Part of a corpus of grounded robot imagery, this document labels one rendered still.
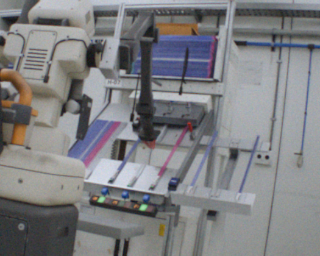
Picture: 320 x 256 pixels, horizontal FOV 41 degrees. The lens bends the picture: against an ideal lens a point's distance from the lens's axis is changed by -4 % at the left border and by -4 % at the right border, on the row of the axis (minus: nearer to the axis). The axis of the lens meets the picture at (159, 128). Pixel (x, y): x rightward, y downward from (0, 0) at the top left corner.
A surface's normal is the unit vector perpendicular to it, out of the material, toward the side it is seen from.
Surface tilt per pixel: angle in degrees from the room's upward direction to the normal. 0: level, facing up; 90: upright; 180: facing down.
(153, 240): 90
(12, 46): 82
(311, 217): 90
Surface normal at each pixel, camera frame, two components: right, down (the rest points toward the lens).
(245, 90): -0.38, -0.17
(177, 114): -0.17, -0.81
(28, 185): -0.15, -0.14
